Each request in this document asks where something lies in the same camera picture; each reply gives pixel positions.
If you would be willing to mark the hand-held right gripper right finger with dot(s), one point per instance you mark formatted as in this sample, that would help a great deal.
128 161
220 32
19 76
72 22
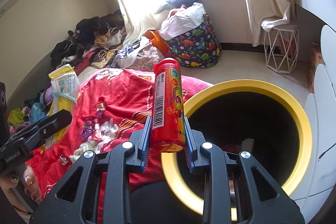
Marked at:
189 150

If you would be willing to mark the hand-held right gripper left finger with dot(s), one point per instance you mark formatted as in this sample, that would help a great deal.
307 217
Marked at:
143 145

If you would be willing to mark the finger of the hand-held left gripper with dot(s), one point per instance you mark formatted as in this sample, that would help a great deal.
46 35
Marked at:
52 121

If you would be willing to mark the red snack wrapper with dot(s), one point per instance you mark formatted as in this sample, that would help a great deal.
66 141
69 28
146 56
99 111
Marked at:
230 148

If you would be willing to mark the yellow white packet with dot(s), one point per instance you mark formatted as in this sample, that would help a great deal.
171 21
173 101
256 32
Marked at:
64 82

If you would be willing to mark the red candy tube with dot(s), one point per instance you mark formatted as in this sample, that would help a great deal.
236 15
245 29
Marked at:
168 108

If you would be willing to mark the white printed plastic bag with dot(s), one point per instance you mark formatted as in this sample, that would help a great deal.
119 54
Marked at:
248 144

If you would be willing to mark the yellow rim trash bin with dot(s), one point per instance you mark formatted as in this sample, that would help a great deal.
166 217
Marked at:
262 87

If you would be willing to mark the person's left hand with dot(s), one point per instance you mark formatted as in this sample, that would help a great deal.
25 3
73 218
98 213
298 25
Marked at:
21 187

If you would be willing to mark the purple candy wrapper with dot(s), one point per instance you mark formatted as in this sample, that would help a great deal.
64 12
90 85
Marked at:
87 129

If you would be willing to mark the small clear candy wrapper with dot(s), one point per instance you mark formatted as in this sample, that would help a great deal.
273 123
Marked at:
63 160
101 106

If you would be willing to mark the pink candy wrapper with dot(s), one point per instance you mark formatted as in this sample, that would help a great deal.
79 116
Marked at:
97 130

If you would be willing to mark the red floral blanket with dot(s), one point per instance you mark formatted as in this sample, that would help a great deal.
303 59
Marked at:
118 98

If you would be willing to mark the beige bed cover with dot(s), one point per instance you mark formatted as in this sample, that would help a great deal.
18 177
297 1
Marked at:
88 74

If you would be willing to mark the floral print cloth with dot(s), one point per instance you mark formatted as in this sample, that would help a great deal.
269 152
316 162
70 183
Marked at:
149 57

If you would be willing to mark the pale lilac cloth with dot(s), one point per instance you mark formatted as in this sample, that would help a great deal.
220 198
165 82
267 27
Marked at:
131 53

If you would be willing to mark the pile of dark clothes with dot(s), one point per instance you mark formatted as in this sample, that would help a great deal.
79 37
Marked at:
86 32

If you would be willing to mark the dinosaur print fabric basket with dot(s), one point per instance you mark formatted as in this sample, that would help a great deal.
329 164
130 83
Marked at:
197 48

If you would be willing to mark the orange bag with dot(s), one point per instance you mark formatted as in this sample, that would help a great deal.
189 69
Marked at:
157 41

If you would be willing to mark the cardboard box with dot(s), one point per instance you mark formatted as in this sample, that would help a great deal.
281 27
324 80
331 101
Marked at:
313 66

